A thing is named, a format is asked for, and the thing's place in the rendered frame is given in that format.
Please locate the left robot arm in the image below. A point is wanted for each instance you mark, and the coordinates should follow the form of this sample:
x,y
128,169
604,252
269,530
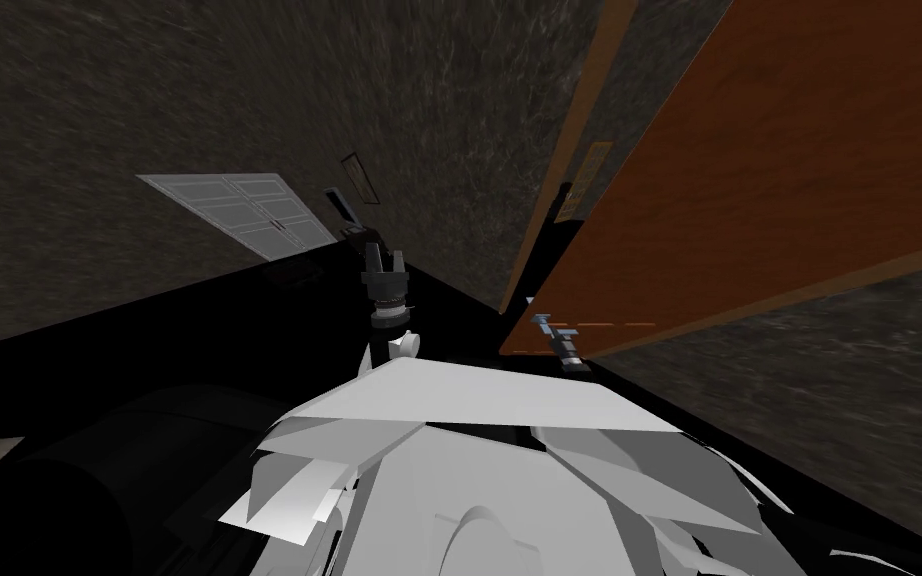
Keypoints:
x,y
388,318

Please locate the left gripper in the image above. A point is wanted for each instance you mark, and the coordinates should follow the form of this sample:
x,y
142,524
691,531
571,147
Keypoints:
x,y
385,284

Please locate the yellow paned window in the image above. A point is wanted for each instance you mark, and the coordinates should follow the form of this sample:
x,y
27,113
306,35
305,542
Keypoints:
x,y
583,182

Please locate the orange-brown wooden door leaf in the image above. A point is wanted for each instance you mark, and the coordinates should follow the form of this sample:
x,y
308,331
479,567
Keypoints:
x,y
749,184

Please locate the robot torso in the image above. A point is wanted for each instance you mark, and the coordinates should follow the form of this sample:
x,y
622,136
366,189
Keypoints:
x,y
461,480

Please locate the brown framed wall picture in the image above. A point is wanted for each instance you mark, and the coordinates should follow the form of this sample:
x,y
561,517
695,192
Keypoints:
x,y
360,178

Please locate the white panelled double door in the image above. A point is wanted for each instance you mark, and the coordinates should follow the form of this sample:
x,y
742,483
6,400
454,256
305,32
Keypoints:
x,y
249,212

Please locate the dark pale-framed wall picture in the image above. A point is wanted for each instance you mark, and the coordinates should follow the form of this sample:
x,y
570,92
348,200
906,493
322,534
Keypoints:
x,y
342,206

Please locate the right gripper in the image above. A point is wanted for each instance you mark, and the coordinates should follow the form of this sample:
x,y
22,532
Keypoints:
x,y
565,331

